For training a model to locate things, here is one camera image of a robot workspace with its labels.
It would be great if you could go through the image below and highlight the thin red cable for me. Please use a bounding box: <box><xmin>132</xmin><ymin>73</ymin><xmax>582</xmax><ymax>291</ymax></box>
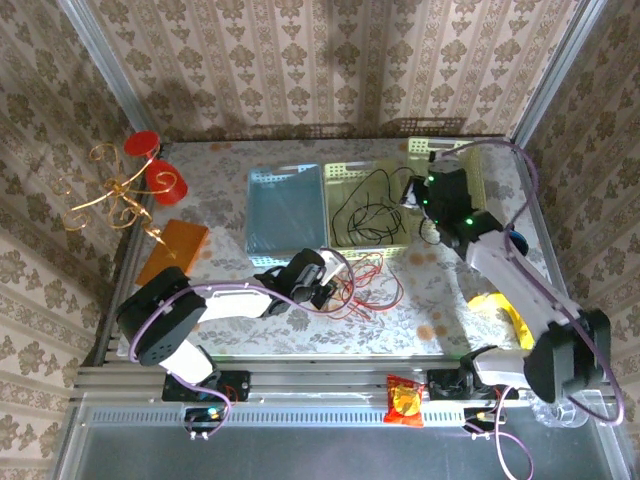
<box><xmin>318</xmin><ymin>251</ymin><xmax>404</xmax><ymax>322</ymax></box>

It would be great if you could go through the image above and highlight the thin black cable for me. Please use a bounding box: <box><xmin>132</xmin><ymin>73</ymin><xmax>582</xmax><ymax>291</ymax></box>
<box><xmin>330</xmin><ymin>166</ymin><xmax>442</xmax><ymax>250</ymax></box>

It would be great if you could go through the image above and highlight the pale yellow basket, cut rim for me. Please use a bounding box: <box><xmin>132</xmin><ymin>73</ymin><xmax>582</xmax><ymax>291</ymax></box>
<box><xmin>323</xmin><ymin>158</ymin><xmax>412</xmax><ymax>260</ymax></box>

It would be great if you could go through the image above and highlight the light blue plastic basket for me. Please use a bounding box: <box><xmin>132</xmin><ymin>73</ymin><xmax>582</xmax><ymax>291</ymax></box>
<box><xmin>244</xmin><ymin>162</ymin><xmax>331</xmax><ymax>269</ymax></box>

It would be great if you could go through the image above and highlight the floral table cloth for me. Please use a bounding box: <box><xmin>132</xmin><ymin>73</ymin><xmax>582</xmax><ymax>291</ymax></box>
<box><xmin>118</xmin><ymin>135</ymin><xmax>557</xmax><ymax>359</ymax></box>

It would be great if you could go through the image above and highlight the yellow plastic dish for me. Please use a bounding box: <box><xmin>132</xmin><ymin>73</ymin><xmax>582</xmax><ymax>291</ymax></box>
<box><xmin>466</xmin><ymin>291</ymin><xmax>537</xmax><ymax>352</ymax></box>

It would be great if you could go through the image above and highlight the orange rectangular block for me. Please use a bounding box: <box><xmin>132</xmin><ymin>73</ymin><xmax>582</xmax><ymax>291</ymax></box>
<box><xmin>135</xmin><ymin>218</ymin><xmax>210</xmax><ymax>288</ymax></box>

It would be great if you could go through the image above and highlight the red and gold snack packet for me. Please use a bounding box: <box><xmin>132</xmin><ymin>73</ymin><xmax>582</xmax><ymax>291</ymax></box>
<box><xmin>382</xmin><ymin>373</ymin><xmax>426</xmax><ymax>429</ymax></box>

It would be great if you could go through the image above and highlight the red plastic wine glass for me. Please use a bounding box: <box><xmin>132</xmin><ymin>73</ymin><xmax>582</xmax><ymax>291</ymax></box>
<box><xmin>123</xmin><ymin>130</ymin><xmax>190</xmax><ymax>206</ymax></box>

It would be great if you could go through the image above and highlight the clear plastic bottle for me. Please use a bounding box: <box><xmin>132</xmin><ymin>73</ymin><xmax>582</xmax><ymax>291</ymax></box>
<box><xmin>529</xmin><ymin>389</ymin><xmax>592</xmax><ymax>429</ymax></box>

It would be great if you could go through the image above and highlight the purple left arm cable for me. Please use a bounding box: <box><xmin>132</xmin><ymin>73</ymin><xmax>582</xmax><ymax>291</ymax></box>
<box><xmin>128</xmin><ymin>247</ymin><xmax>357</xmax><ymax>364</ymax></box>

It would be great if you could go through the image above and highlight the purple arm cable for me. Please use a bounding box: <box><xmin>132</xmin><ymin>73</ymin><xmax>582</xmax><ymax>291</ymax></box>
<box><xmin>128</xmin><ymin>247</ymin><xmax>357</xmax><ymax>364</ymax></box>
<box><xmin>439</xmin><ymin>138</ymin><xmax>626</xmax><ymax>427</ymax></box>

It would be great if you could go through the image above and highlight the pale yellow basket, slot handle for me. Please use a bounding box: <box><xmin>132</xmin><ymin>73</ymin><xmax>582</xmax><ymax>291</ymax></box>
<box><xmin>406</xmin><ymin>135</ymin><xmax>489</xmax><ymax>221</ymax></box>

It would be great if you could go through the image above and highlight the aluminium frame rail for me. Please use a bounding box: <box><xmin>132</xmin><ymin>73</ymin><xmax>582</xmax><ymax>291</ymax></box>
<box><xmin>68</xmin><ymin>355</ymin><xmax>534</xmax><ymax>402</ymax></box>

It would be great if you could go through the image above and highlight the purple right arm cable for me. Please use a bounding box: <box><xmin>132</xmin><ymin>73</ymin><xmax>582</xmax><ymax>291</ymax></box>
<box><xmin>439</xmin><ymin>138</ymin><xmax>626</xmax><ymax>427</ymax></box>

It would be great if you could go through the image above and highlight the slotted grey cable duct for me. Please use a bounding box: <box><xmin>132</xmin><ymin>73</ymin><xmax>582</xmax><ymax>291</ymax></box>
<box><xmin>81</xmin><ymin>403</ymin><xmax>471</xmax><ymax>427</ymax></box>

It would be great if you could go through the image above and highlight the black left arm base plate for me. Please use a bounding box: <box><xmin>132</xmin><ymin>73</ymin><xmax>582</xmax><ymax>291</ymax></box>
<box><xmin>161</xmin><ymin>368</ymin><xmax>251</xmax><ymax>404</ymax></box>

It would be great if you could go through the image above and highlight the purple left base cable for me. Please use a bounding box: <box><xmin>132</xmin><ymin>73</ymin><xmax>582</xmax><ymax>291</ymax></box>
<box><xmin>177</xmin><ymin>372</ymin><xmax>234</xmax><ymax>442</ymax></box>

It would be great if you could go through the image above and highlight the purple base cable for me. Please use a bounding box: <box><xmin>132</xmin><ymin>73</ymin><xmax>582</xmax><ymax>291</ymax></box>
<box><xmin>463</xmin><ymin>387</ymin><xmax>535</xmax><ymax>480</ymax></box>
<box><xmin>177</xmin><ymin>372</ymin><xmax>234</xmax><ymax>442</ymax></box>

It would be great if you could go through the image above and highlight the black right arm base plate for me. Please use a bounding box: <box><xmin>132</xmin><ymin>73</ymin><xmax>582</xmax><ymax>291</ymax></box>
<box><xmin>427</xmin><ymin>357</ymin><xmax>503</xmax><ymax>402</ymax></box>

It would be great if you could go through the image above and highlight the aluminium frame post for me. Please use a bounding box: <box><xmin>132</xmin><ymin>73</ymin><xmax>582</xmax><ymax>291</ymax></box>
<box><xmin>55</xmin><ymin>0</ymin><xmax>157</xmax><ymax>134</ymax></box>
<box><xmin>508</xmin><ymin>0</ymin><xmax>619</xmax><ymax>151</ymax></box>

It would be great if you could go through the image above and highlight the gold wire ornament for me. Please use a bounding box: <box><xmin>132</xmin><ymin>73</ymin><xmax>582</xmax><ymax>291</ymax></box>
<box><xmin>52</xmin><ymin>142</ymin><xmax>177</xmax><ymax>260</ymax></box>

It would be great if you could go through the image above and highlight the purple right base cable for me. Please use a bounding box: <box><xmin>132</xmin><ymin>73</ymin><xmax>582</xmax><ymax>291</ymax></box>
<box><xmin>463</xmin><ymin>387</ymin><xmax>535</xmax><ymax>480</ymax></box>

